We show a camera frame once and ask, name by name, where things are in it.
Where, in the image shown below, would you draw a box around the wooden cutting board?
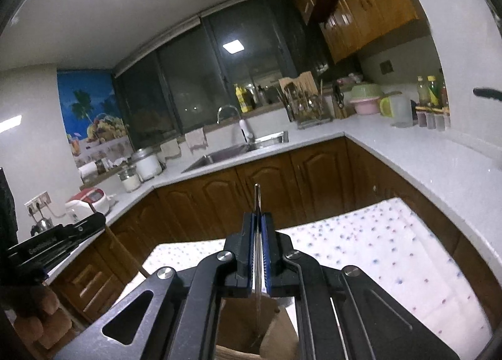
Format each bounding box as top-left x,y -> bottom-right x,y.
278,72 -> 318,98

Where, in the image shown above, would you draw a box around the metal chopstick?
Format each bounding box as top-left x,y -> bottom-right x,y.
254,183 -> 263,345

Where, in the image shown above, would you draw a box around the yellow oil bottle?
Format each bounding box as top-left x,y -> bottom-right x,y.
234,83 -> 254,114

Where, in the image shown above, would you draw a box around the sauce bottle with yellow cap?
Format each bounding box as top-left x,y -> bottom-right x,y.
416,76 -> 430,108

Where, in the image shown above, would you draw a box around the beach wall poster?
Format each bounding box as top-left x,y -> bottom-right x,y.
57,70 -> 130,167

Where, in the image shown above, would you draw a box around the glass jar with white contents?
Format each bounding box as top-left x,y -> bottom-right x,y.
118,166 -> 142,193

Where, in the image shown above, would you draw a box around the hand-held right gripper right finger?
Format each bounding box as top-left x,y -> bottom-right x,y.
261,213 -> 461,360

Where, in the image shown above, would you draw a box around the wall power outlet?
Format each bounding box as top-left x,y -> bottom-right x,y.
24,192 -> 52,215

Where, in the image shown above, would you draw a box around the steel kitchen sink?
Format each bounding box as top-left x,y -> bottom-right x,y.
182,130 -> 289,174

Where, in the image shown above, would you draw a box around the person's left hand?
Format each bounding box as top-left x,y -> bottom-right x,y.
13,285 -> 74,351

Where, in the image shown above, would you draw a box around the pink plastic basin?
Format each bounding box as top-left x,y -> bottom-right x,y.
349,99 -> 383,115

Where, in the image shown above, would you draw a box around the steel electric kettle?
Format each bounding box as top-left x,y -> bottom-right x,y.
31,216 -> 54,234

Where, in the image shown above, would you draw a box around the brown wooden chopstick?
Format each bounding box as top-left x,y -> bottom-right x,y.
91,203 -> 149,279

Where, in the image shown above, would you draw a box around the paper towel roll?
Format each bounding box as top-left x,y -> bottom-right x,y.
78,160 -> 99,185

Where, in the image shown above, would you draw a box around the white pot with metal lid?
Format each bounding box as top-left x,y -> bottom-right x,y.
131,147 -> 163,182

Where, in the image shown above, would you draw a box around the metal dish rack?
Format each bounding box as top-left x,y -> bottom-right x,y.
288,91 -> 334,129

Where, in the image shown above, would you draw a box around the dark kitchen window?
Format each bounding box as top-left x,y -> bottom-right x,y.
114,0 -> 316,141

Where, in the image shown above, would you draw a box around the black pan handle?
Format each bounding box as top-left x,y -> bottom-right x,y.
473,87 -> 502,102

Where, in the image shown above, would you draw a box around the red and white rice cooker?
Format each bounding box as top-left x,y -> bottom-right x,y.
65,187 -> 117,223

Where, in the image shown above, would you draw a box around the knife block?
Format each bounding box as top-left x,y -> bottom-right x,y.
331,82 -> 350,119

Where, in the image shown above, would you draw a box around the wooden base cabinets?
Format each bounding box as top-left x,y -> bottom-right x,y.
51,136 -> 502,325

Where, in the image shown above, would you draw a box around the dotted white tablecloth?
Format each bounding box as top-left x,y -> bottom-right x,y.
114,197 -> 493,360

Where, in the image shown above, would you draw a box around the wooden upper cabinets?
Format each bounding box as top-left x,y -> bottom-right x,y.
278,0 -> 418,65

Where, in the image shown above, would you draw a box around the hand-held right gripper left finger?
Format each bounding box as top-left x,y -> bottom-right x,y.
53,213 -> 258,360

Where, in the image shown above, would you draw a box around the chrome faucet with white filter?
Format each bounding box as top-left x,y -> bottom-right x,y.
217,104 -> 255,145

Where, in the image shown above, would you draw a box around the beige dish cloth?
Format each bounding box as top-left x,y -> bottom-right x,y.
160,138 -> 182,161
184,127 -> 208,151

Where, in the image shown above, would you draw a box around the wooden utensil holder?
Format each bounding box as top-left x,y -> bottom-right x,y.
216,296 -> 299,360

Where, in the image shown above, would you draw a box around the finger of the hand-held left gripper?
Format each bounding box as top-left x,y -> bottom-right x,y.
6,212 -> 106,268

